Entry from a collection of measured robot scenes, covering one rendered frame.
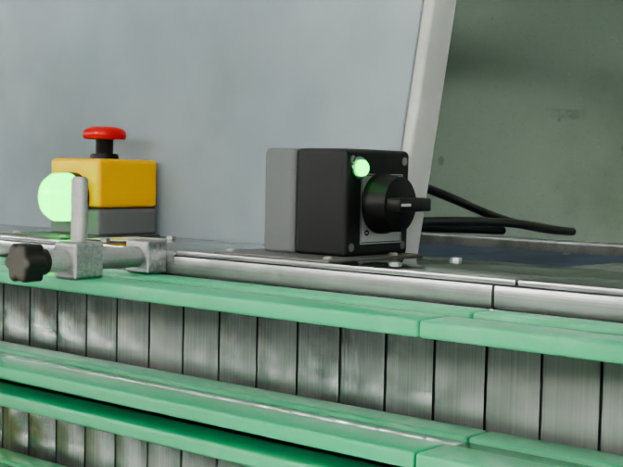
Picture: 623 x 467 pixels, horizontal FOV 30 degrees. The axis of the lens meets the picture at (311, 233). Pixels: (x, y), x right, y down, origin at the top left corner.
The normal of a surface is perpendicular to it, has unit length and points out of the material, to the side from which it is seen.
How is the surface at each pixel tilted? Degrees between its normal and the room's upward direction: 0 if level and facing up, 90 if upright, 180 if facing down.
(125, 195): 90
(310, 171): 0
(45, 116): 0
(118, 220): 90
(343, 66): 0
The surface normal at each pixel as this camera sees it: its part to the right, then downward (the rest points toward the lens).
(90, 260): 0.77, 0.05
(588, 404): -0.64, 0.03
